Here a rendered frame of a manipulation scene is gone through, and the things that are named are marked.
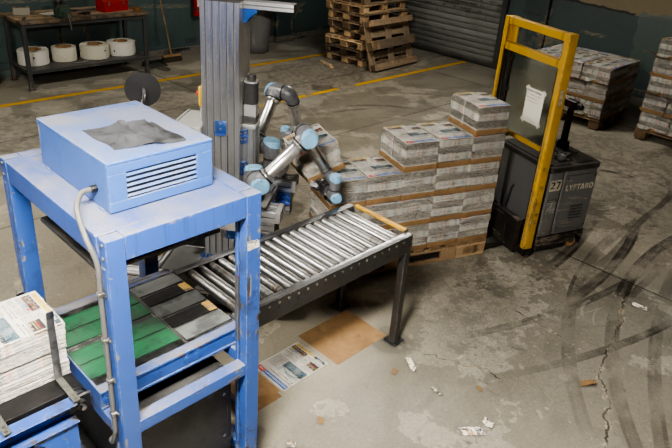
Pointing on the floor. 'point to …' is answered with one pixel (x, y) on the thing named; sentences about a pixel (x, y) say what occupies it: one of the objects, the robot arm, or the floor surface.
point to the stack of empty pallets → (360, 7)
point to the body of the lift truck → (582, 172)
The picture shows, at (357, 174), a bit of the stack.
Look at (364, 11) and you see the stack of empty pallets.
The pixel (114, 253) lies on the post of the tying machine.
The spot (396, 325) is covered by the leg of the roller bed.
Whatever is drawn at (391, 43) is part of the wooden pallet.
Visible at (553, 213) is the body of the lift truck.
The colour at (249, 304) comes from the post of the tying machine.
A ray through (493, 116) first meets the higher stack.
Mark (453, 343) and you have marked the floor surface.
